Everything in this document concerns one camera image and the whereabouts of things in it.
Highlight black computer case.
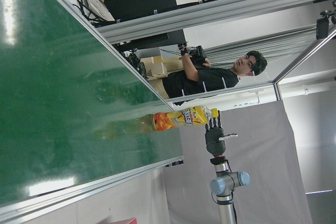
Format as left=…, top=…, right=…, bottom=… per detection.
left=112, top=29, right=187, bottom=51

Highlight cardboard boxes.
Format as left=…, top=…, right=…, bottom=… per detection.
left=141, top=55, right=185, bottom=81

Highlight black frame-mounted camera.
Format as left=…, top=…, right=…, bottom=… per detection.
left=316, top=9, right=336, bottom=40

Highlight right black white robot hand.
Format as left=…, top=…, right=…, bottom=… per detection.
left=204, top=115, right=239, bottom=158

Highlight aluminium frame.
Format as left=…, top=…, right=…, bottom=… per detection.
left=28, top=0, right=336, bottom=109

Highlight yellow drink bottle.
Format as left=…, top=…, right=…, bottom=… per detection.
left=94, top=105, right=220, bottom=141

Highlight grey pleated curtain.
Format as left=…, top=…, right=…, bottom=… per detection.
left=204, top=24, right=336, bottom=68

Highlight grey backdrop cloth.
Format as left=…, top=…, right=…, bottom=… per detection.
left=162, top=98, right=314, bottom=224

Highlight person in black shirt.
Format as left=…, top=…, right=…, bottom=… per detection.
left=149, top=50, right=268, bottom=105

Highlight black monitor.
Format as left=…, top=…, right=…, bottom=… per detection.
left=103, top=0, right=178, bottom=23

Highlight white keyboard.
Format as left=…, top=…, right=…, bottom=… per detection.
left=81, top=0, right=116, bottom=23

